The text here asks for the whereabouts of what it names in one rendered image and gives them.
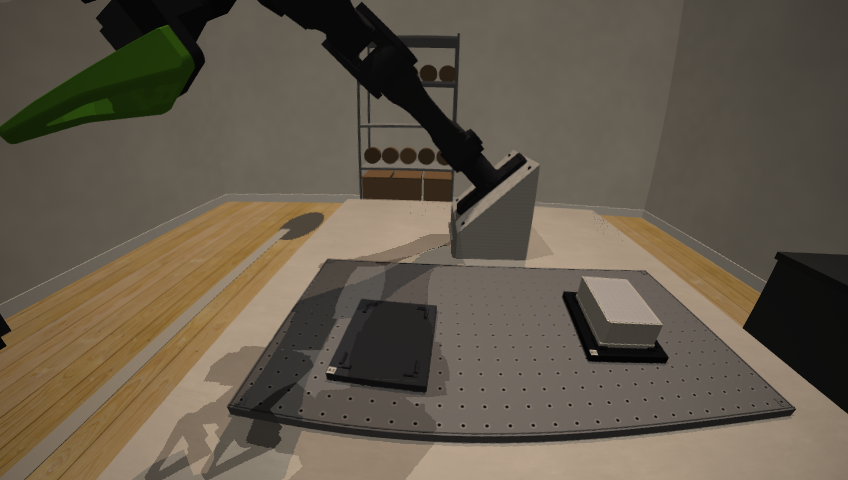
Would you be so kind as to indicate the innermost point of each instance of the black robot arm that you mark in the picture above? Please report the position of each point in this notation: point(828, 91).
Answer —
point(383, 68)

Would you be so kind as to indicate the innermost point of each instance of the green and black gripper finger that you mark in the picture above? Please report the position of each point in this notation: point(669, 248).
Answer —
point(131, 74)

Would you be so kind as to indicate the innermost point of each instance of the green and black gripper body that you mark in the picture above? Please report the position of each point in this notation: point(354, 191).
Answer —
point(180, 15)

